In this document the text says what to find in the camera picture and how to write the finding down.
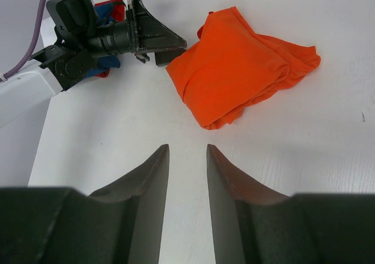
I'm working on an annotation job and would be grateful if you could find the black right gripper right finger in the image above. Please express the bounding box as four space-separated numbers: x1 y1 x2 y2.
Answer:
206 144 288 263

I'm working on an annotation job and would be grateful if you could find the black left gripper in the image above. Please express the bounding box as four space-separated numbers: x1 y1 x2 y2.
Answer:
126 0 187 67

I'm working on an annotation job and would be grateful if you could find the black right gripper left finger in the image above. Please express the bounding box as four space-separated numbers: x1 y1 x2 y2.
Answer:
90 144 169 263

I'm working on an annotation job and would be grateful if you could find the orange t-shirt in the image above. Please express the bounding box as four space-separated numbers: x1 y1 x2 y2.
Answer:
166 6 321 130

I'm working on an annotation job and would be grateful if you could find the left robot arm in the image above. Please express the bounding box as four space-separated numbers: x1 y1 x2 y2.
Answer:
1 0 187 126

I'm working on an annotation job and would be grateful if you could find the red folded t-shirt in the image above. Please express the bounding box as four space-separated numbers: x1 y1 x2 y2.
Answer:
94 0 126 79

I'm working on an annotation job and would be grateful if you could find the blue folded t-shirt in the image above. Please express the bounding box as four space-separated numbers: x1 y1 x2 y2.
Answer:
83 0 121 79

